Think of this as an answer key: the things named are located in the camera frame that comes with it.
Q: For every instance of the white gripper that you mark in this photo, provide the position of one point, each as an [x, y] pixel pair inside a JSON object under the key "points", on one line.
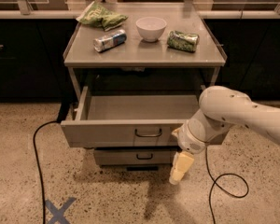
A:
{"points": [[188, 139]]}

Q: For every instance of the grey top drawer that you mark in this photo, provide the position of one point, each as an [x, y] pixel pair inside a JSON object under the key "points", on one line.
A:
{"points": [[128, 121]]}

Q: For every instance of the grey drawer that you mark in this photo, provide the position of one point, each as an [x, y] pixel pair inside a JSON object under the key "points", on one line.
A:
{"points": [[134, 156], [128, 121]]}

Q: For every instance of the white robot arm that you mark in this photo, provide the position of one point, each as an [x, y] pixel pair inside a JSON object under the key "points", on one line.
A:
{"points": [[219, 109]]}

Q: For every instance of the grey lower drawer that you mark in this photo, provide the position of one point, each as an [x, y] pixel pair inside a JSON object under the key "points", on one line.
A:
{"points": [[134, 156]]}

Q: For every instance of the black counter with white top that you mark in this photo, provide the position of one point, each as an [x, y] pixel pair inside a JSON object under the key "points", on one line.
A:
{"points": [[32, 65]]}

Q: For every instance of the green crushed soda can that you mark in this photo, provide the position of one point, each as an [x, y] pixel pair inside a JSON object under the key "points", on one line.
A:
{"points": [[182, 41]]}

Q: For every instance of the grey metal cabinet table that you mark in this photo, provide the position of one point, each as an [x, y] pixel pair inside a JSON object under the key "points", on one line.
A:
{"points": [[136, 52]]}

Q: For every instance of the white bowl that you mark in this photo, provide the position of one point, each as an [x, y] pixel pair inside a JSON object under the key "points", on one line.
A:
{"points": [[151, 28]]}

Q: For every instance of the silver blue soda can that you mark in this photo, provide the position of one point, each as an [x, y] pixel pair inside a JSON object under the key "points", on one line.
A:
{"points": [[110, 40]]}

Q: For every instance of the blue tape cross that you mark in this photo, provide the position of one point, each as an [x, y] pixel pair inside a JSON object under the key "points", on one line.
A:
{"points": [[58, 213]]}

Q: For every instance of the green chip bag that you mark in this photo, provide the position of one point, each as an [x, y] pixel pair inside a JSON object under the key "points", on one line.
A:
{"points": [[97, 16]]}

